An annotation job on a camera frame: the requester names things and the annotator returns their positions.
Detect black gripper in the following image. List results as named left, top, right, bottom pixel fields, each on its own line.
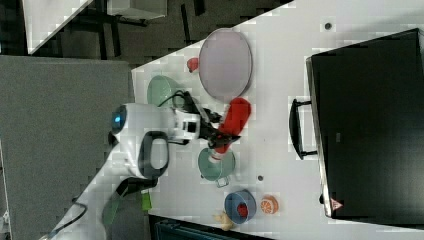
left=183, top=91, right=240, bottom=149

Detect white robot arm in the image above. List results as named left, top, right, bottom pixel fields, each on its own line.
left=39, top=90, right=239, bottom=240

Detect black toaster oven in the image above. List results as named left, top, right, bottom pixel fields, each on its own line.
left=306, top=28, right=424, bottom=229

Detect green mug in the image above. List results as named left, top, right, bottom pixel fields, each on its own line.
left=198, top=148, right=236, bottom=188

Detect green oval colander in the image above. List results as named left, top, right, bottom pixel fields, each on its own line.
left=147, top=75, right=184, bottom=108

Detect toy strawberry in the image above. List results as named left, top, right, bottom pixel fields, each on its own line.
left=187, top=57, right=199, bottom=73

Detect grey round plate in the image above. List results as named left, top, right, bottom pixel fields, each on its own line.
left=199, top=28, right=253, bottom=102

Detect blue cup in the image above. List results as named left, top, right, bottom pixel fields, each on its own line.
left=224, top=189, right=257, bottom=224

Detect strawberry inside blue cup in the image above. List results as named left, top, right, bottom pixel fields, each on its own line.
left=237, top=204, right=248, bottom=217

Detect orange slice toy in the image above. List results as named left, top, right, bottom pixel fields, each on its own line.
left=260, top=195, right=279, bottom=214

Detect white side table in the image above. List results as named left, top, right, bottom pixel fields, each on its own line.
left=22, top=0, right=93, bottom=54

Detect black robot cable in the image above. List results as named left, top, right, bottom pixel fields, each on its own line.
left=157, top=89, right=188, bottom=108

